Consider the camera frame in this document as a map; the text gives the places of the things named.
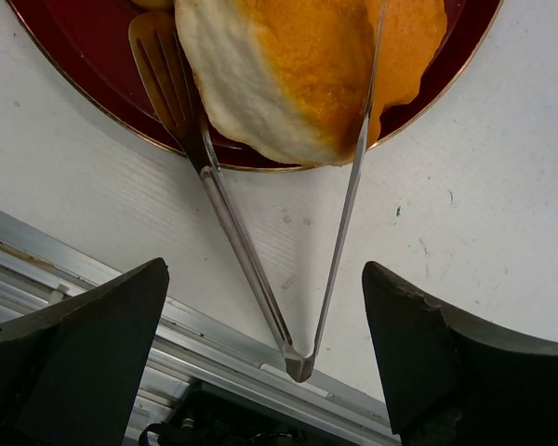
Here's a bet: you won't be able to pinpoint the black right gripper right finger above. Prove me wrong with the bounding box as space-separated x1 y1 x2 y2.
362 261 558 445

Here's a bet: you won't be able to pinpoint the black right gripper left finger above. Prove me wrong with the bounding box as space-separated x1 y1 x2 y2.
0 258 169 445

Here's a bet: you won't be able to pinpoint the large round orange bun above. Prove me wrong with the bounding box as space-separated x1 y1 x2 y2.
175 1 376 165

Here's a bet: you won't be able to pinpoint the metal serving tongs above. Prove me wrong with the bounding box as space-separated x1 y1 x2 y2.
127 0 387 384

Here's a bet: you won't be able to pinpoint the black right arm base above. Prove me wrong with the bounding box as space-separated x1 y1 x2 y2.
125 370 401 445

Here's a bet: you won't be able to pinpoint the flat orange oval bread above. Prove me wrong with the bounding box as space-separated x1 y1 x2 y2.
366 0 447 144

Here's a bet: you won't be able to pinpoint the dark red round plate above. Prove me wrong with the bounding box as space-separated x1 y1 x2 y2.
11 1 500 172

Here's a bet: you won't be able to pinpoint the aluminium front frame rail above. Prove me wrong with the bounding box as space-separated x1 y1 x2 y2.
0 211 400 445

